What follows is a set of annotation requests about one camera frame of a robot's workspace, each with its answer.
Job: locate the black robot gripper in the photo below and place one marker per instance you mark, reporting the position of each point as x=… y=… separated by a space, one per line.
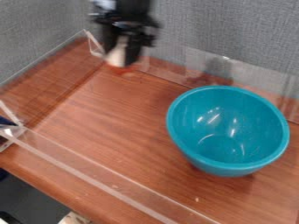
x=126 y=16

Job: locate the white brown toy mushroom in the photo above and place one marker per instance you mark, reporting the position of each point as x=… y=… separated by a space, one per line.
x=117 y=58

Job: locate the blue plastic bowl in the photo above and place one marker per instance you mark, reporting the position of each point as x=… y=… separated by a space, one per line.
x=229 y=130

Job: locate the clear acrylic left barrier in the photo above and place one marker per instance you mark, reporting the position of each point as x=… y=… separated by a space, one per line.
x=68 y=41

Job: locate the clear acrylic barrier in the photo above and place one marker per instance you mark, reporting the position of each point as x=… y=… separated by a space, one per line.
x=68 y=41
x=203 y=68
x=137 y=195

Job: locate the clear acrylic back barrier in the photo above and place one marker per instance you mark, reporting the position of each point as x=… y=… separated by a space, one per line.
x=203 y=68

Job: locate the clear acrylic front barrier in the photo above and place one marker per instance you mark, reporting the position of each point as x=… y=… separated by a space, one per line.
x=137 y=195

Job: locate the clear acrylic corner bracket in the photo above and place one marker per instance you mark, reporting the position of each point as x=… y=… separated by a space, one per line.
x=95 y=47

